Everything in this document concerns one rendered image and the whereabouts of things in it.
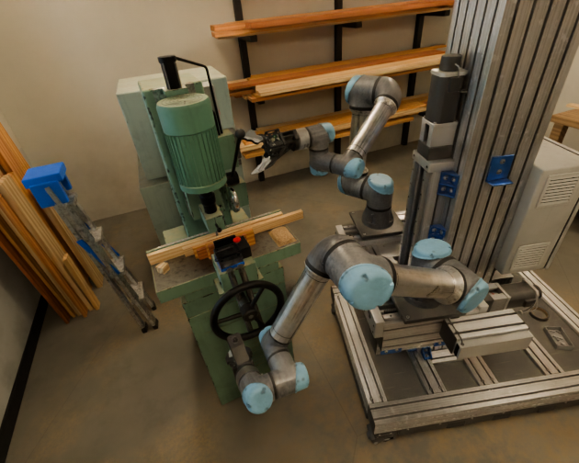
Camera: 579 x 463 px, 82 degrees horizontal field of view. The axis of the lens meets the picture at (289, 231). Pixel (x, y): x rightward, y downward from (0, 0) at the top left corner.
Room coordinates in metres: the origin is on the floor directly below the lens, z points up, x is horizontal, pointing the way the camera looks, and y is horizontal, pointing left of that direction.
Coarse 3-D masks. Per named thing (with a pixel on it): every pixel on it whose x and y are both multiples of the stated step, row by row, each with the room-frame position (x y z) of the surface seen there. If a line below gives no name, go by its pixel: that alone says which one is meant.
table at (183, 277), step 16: (256, 240) 1.15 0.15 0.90; (272, 240) 1.14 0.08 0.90; (192, 256) 1.08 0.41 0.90; (256, 256) 1.04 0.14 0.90; (272, 256) 1.06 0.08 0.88; (288, 256) 1.09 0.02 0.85; (176, 272) 0.99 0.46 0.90; (192, 272) 0.98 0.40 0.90; (208, 272) 0.98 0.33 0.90; (160, 288) 0.91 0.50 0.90; (176, 288) 0.92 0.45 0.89; (192, 288) 0.94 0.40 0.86
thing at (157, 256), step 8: (272, 216) 1.26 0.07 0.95; (240, 224) 1.21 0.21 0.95; (248, 224) 1.21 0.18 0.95; (224, 232) 1.17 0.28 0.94; (192, 240) 1.13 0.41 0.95; (200, 240) 1.13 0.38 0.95; (168, 248) 1.09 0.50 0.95; (176, 248) 1.10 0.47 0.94; (152, 256) 1.06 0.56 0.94; (160, 256) 1.07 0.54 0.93; (168, 256) 1.08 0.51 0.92; (176, 256) 1.09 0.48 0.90; (152, 264) 1.05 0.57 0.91
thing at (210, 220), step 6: (216, 204) 1.21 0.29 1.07; (204, 216) 1.12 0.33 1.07; (210, 216) 1.11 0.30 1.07; (216, 216) 1.11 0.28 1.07; (222, 216) 1.12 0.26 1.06; (204, 222) 1.16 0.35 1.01; (210, 222) 1.10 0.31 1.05; (216, 222) 1.10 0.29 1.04; (222, 222) 1.11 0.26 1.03; (210, 228) 1.09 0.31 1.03; (216, 228) 1.10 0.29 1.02; (222, 228) 1.11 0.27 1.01
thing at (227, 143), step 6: (228, 132) 1.40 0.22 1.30; (222, 138) 1.36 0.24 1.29; (228, 138) 1.37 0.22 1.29; (222, 144) 1.36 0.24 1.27; (228, 144) 1.37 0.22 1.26; (234, 144) 1.38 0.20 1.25; (222, 150) 1.36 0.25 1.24; (228, 150) 1.37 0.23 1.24; (234, 150) 1.38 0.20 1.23; (222, 156) 1.35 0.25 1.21; (228, 156) 1.36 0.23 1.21; (228, 162) 1.36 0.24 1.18; (228, 168) 1.36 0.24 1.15
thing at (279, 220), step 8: (280, 216) 1.27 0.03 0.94; (288, 216) 1.26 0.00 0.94; (296, 216) 1.28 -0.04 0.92; (256, 224) 1.22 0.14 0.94; (264, 224) 1.22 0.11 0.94; (272, 224) 1.23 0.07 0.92; (280, 224) 1.25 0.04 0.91; (256, 232) 1.20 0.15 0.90; (208, 240) 1.13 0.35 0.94; (184, 248) 1.09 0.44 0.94
